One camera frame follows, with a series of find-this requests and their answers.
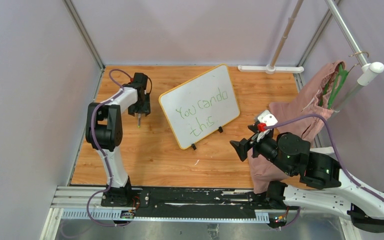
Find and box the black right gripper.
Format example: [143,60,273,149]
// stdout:
[229,124,293,175]

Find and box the yellow framed whiteboard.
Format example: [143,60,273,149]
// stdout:
[158,64,241,150]

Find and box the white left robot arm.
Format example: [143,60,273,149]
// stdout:
[85,72,152,207]

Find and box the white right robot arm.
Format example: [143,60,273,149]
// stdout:
[230,123,384,233]

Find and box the pink cloth garment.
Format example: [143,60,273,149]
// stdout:
[247,60,346,194]

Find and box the white rack base foot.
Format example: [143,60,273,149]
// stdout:
[237,65,305,75]

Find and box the green clothes hanger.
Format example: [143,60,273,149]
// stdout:
[318,61,349,109]

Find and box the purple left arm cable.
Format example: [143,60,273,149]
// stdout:
[85,68,137,228]

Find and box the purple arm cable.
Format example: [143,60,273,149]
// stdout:
[85,68,137,228]
[257,113,384,229]

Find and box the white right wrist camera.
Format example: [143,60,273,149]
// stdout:
[255,110,278,142]

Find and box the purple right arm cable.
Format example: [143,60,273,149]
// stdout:
[257,113,384,229]

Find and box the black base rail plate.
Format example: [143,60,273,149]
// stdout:
[100,186,297,222]

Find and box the silver clothes rail pole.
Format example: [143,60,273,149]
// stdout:
[325,0,384,112]

